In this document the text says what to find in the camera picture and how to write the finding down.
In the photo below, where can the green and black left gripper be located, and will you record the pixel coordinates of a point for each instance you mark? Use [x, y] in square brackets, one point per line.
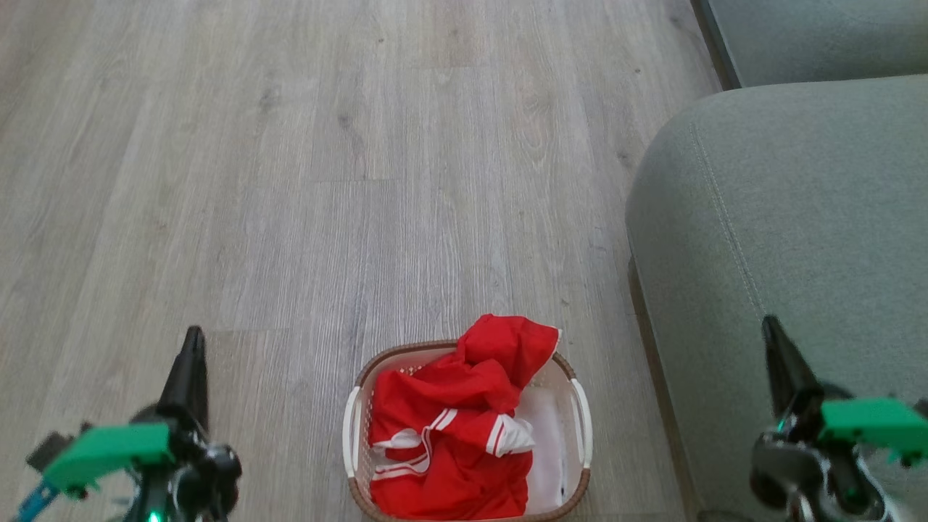
[109, 446]

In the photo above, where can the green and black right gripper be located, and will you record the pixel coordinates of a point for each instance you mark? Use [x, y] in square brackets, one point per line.
[863, 424]

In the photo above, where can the long grey sofa seat section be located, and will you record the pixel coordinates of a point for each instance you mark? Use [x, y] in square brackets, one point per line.
[819, 36]

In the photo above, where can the white and brown laundry basket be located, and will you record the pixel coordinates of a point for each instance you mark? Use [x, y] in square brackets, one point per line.
[573, 435]

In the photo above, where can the red jersey with white stripes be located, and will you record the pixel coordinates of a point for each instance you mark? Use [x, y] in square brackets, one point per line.
[449, 406]

